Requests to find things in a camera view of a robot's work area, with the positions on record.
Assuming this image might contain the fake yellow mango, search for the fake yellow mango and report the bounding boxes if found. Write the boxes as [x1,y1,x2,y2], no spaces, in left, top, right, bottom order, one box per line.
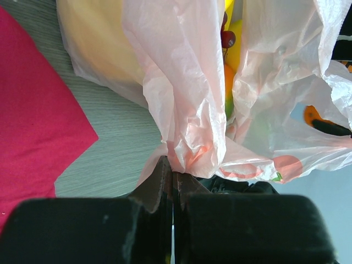
[224,64,235,120]

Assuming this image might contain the pink plastic bag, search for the pink plastic bag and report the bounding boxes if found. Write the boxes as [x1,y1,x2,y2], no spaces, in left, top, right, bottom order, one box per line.
[57,1,351,183]

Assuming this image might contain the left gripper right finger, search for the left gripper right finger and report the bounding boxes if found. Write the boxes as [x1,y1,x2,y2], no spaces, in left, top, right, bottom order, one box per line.
[173,173,336,263]

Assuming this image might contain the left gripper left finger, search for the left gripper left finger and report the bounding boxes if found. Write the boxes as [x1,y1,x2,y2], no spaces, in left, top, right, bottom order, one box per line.
[1,157,173,263]

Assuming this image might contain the fake dark grapes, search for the fake dark grapes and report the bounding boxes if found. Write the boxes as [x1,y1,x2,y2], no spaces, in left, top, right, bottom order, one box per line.
[220,13,236,49]

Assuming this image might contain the fake banana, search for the fake banana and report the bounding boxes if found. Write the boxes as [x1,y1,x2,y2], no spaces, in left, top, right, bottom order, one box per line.
[224,0,243,72]

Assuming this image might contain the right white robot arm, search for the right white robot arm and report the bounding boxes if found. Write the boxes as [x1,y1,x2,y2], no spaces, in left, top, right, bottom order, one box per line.
[196,175,278,195]

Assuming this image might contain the red cloth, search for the red cloth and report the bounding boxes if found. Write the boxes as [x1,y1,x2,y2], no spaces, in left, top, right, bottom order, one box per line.
[1,9,98,224]

